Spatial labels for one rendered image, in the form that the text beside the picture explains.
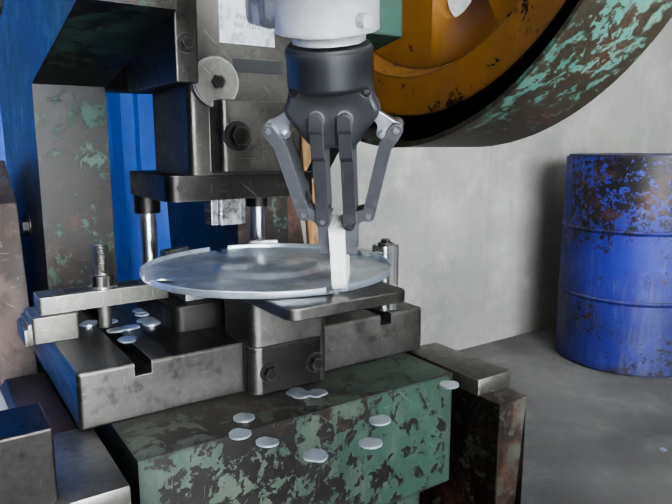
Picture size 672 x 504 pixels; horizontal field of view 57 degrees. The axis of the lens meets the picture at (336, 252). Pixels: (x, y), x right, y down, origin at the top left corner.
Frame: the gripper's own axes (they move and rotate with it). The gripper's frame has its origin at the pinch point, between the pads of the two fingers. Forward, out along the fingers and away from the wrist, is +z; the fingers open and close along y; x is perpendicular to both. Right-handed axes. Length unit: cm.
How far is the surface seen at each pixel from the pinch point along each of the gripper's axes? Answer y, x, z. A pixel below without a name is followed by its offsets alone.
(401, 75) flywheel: 3.4, 49.0, -6.0
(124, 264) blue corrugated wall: -82, 96, 60
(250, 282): -9.8, 0.2, 4.1
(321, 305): -0.8, -6.6, 2.0
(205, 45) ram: -16.6, 15.4, -17.4
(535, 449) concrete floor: 42, 91, 118
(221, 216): -17.9, 15.5, 3.9
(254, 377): -9.9, -2.3, 14.9
